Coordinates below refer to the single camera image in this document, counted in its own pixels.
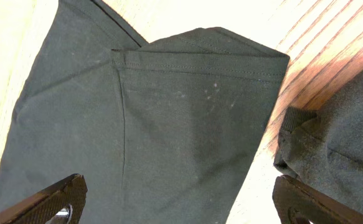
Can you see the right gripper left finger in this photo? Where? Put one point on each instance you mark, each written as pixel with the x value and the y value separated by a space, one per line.
pixel 62 202

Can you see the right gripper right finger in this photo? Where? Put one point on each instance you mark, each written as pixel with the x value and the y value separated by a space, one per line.
pixel 296 202

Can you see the black t-shirt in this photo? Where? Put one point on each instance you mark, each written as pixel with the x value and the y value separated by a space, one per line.
pixel 163 132

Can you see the dark grey garment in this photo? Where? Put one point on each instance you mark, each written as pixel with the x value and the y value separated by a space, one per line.
pixel 324 148

